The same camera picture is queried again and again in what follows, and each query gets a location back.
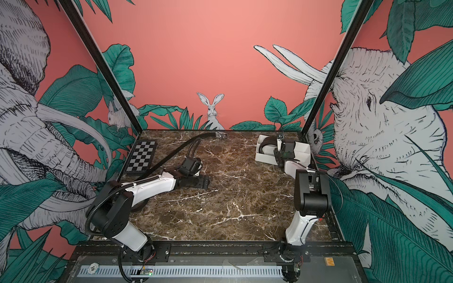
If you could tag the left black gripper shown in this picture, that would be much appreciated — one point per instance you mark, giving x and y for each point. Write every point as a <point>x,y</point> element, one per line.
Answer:
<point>202,184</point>

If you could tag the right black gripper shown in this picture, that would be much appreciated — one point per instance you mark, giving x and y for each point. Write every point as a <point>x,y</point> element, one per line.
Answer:
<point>278,152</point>

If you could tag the long black belt s-curved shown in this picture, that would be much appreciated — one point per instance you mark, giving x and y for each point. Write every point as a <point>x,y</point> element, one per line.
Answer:
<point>269,143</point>

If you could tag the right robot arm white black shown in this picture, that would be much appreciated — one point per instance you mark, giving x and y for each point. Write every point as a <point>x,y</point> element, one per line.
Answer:
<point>312,198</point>

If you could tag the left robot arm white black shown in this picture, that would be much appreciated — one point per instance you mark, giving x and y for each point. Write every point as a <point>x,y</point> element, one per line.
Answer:
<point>110,211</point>

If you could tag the white foam storage box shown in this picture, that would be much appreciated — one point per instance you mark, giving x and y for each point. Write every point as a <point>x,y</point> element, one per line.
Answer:
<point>302,151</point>

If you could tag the black white checkerboard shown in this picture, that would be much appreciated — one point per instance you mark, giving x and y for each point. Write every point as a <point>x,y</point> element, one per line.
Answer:
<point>141,157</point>

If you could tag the black belt upper long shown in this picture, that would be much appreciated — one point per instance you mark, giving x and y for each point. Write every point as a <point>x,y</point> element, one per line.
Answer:
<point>150,170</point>

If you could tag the orange label sticker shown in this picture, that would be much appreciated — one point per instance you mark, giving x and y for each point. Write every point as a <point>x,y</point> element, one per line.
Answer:
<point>329,261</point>

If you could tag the white slotted cable duct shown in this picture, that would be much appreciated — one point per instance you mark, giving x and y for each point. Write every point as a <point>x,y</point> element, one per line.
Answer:
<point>179,271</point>

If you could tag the left black frame post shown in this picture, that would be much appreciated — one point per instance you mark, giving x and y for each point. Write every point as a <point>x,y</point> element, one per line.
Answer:
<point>91,45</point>

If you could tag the black frame post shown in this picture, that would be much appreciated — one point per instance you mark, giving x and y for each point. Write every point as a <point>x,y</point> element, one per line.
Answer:
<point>91,45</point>
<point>355,25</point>

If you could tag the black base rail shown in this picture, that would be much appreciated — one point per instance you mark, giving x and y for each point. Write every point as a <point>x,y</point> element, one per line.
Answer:
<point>272,251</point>

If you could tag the right black frame post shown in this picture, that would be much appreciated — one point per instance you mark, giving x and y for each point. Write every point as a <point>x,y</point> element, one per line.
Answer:
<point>355,25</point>

